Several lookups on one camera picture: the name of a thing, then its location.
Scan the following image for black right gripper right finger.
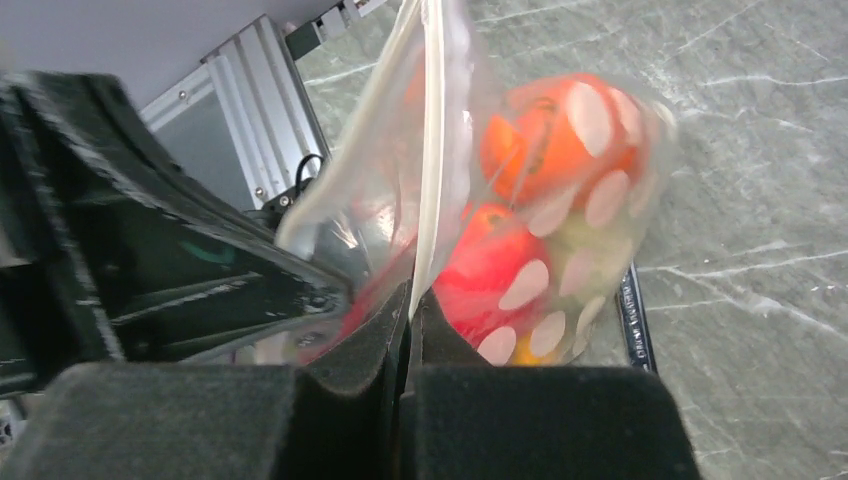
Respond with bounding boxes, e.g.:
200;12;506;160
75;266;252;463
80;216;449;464
398;294;700;479

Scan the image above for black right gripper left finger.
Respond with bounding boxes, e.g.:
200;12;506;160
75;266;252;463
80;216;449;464
1;284;409;479

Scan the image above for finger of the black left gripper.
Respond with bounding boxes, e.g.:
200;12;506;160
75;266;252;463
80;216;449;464
1;71;351;398

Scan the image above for yellow bell pepper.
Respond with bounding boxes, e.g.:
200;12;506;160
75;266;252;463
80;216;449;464
508;334;564;366

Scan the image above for red bell pepper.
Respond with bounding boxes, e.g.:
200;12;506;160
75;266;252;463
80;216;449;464
344;201;554;352

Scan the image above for green cabbage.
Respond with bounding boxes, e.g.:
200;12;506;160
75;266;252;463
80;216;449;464
546;214;637;303

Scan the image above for clear polka dot zip bag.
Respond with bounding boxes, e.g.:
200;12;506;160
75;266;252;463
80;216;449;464
275;1;678;363

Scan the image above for small orange pumpkin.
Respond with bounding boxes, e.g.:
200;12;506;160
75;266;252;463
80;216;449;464
480;73;648;208

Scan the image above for silver wrench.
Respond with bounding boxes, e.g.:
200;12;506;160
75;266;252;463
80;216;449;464
616;262;658;374

